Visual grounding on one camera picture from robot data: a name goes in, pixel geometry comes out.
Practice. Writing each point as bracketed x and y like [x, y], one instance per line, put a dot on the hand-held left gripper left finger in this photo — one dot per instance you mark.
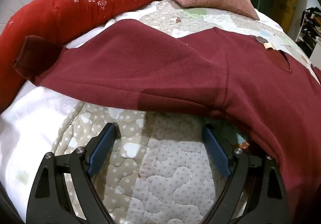
[104, 146]

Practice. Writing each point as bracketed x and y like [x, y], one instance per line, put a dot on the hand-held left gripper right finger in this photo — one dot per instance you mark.
[215, 148]

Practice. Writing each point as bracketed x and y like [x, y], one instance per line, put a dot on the maroon sweatshirt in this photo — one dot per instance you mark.
[160, 68]

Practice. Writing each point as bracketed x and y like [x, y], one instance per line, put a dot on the red floral comforter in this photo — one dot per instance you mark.
[75, 13]

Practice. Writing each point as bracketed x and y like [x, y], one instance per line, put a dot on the white storage shelf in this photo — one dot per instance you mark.
[309, 28]

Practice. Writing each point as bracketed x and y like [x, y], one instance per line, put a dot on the patchwork quilted bedspread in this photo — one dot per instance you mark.
[170, 176]

